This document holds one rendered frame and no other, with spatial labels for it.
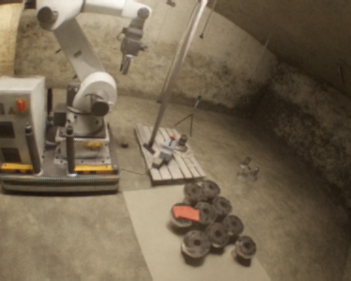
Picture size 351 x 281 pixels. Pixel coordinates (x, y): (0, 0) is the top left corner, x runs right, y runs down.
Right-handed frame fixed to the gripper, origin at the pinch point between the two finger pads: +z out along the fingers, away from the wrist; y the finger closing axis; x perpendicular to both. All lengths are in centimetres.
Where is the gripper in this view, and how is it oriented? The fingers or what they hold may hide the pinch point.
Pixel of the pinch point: (123, 69)
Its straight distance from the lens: 157.5
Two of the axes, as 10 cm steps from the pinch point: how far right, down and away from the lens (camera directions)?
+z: -3.4, 8.0, 5.0
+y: 4.1, 6.0, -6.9
